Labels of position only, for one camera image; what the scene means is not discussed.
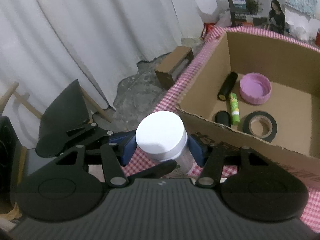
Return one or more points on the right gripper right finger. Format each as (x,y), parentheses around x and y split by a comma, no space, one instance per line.
(213,157)

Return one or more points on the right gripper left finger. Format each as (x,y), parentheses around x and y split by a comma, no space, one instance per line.
(112,152)

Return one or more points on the white capped plastic bottle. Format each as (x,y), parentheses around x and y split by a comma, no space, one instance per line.
(162,136)

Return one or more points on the pink checkered tablecloth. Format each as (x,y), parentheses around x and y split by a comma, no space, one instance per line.
(311,213)

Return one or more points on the small black cap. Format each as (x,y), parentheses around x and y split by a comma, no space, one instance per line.
(224,118)

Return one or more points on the green glue stick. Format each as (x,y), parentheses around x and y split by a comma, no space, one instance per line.
(235,114)

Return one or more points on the black chair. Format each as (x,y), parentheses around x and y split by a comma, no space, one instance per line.
(8,139)

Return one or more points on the black tape roll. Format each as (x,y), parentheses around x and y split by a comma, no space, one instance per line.
(261,125)

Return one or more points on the black cylinder tube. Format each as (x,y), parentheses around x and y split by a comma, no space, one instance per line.
(227,86)

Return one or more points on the pink plastic lid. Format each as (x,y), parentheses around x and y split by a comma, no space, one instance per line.
(255,88)

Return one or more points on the brown cardboard box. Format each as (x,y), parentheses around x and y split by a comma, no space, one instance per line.
(293,71)

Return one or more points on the white curtain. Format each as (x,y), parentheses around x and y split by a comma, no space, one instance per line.
(109,46)

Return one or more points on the small cardboard box on floor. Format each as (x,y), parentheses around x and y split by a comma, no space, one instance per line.
(173,65)

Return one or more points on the orange product box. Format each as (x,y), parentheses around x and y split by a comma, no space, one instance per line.
(263,14)

